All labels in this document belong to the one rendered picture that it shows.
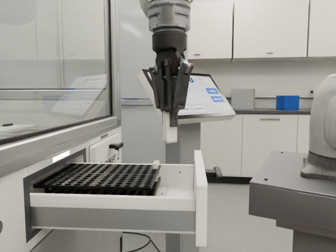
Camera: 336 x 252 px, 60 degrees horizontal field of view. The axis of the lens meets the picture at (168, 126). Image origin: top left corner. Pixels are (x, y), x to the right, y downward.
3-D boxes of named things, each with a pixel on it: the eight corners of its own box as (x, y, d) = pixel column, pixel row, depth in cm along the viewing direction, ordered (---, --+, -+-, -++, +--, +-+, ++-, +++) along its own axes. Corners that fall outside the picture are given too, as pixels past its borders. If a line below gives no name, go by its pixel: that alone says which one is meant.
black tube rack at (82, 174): (160, 190, 71) (160, 164, 70) (151, 221, 53) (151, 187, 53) (72, 188, 73) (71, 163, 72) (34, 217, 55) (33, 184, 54)
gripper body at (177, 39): (143, 33, 64) (144, 76, 65) (168, 26, 57) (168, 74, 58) (170, 38, 68) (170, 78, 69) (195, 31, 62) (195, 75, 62)
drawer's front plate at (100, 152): (121, 162, 109) (120, 133, 108) (96, 185, 81) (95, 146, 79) (116, 162, 109) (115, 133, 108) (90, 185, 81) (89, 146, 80)
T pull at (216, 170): (218, 172, 64) (219, 166, 64) (222, 182, 57) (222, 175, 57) (202, 171, 64) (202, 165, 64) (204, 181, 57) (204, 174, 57)
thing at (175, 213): (193, 187, 74) (193, 164, 74) (195, 235, 49) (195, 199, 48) (42, 184, 77) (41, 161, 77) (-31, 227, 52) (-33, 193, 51)
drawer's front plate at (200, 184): (200, 191, 76) (200, 149, 75) (206, 249, 47) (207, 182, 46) (193, 191, 76) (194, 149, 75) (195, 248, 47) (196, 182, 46)
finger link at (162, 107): (161, 59, 62) (157, 60, 63) (160, 112, 64) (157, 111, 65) (175, 61, 65) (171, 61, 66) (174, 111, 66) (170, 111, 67)
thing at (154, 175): (160, 167, 70) (160, 164, 70) (151, 190, 53) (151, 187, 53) (153, 167, 70) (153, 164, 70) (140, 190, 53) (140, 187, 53)
